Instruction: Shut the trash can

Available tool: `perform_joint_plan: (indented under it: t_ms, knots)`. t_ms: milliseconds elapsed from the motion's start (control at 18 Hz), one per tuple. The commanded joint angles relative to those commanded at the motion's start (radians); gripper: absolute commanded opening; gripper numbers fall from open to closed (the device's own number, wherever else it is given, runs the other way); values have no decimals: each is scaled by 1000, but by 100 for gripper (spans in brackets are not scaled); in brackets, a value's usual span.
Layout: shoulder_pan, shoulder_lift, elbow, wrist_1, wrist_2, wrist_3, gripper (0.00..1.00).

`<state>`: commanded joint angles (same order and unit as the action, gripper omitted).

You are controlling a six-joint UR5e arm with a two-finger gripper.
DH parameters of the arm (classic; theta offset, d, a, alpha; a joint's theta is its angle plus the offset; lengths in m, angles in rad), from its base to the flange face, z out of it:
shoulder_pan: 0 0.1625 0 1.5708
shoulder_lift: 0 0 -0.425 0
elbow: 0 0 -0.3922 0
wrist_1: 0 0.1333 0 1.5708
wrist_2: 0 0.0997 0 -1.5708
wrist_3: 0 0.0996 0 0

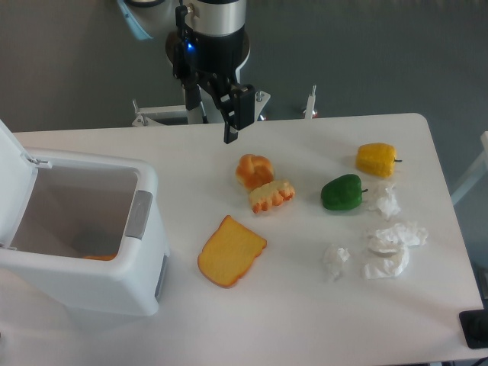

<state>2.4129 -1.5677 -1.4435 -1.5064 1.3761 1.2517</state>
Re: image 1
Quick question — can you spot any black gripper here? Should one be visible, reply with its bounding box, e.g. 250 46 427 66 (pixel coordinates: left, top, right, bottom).
171 29 255 144

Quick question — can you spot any white trash can lid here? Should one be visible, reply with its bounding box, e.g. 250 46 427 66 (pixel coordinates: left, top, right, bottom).
1 121 53 247

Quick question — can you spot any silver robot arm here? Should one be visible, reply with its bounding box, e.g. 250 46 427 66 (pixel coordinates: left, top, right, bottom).
165 1 256 143

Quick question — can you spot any orange item inside trash can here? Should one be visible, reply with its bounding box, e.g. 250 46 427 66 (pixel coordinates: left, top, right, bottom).
82 253 117 262

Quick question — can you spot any white trash can body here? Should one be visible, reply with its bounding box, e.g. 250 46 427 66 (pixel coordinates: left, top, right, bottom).
1 149 169 316

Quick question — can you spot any round braided bread roll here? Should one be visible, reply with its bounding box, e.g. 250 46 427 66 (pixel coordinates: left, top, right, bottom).
235 154 275 191

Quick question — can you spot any ridged orange bread roll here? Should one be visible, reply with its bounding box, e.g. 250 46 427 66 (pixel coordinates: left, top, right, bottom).
249 180 295 214

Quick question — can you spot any green bell pepper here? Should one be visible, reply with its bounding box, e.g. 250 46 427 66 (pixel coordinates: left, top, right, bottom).
320 174 368 210

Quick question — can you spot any toast bread slice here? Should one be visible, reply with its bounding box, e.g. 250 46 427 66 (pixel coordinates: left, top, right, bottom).
197 215 268 288

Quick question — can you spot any yellow bell pepper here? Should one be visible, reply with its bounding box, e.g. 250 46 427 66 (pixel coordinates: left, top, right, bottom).
355 143 402 178

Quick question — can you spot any small crumpled white tissue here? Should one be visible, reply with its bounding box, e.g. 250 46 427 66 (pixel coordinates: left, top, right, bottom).
322 245 350 281

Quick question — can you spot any crumpled tissue near peppers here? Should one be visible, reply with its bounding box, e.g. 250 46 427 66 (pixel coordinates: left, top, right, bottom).
367 181 401 221

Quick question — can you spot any large crumpled white tissue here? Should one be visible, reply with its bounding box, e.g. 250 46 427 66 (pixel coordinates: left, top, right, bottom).
361 222 429 280

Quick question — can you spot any black device at table edge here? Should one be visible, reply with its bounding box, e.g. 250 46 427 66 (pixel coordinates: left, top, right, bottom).
459 310 488 349

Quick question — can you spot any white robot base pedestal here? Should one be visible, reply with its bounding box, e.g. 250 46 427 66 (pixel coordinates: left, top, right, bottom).
132 33 271 127

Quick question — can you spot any white chair frame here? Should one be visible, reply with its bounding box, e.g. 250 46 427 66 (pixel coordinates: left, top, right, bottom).
451 131 487 206

